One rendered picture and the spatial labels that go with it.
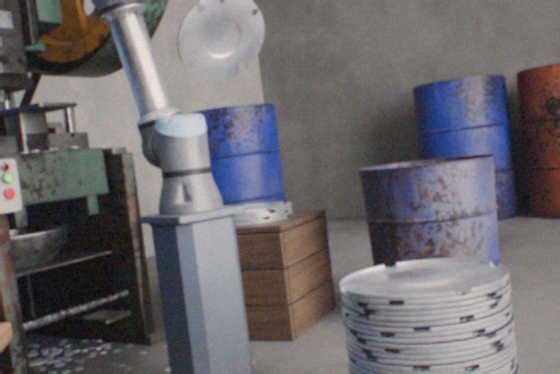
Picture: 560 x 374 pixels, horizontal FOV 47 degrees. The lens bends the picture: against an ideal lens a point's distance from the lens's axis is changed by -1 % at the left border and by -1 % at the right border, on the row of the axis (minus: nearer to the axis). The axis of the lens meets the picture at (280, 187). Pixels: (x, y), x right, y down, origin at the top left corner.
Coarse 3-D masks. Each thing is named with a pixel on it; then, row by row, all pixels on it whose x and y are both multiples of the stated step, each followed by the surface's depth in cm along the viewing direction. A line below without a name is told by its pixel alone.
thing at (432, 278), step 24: (408, 264) 126; (432, 264) 124; (456, 264) 121; (480, 264) 118; (360, 288) 111; (384, 288) 108; (408, 288) 106; (432, 288) 104; (456, 288) 102; (480, 288) 99
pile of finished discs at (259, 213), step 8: (248, 208) 212; (256, 208) 210; (264, 208) 211; (272, 208) 203; (280, 208) 205; (288, 208) 209; (240, 216) 201; (248, 216) 201; (256, 216) 201; (264, 216) 202; (272, 216) 203; (280, 216) 205; (288, 216) 211; (240, 224) 201; (248, 224) 201
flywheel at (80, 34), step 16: (64, 0) 230; (80, 0) 228; (64, 16) 231; (80, 16) 227; (96, 16) 223; (64, 32) 232; (80, 32) 228; (96, 32) 219; (48, 48) 232; (64, 48) 228; (80, 48) 224; (96, 48) 220
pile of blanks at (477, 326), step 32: (352, 320) 110; (384, 320) 101; (416, 320) 99; (448, 320) 98; (480, 320) 99; (512, 320) 107; (352, 352) 109; (384, 352) 102; (416, 352) 99; (448, 352) 99; (480, 352) 100; (512, 352) 105
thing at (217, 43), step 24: (216, 0) 190; (240, 0) 194; (192, 24) 191; (216, 24) 195; (240, 24) 199; (192, 48) 196; (216, 48) 200; (240, 48) 203; (192, 72) 200; (216, 72) 204; (240, 72) 209
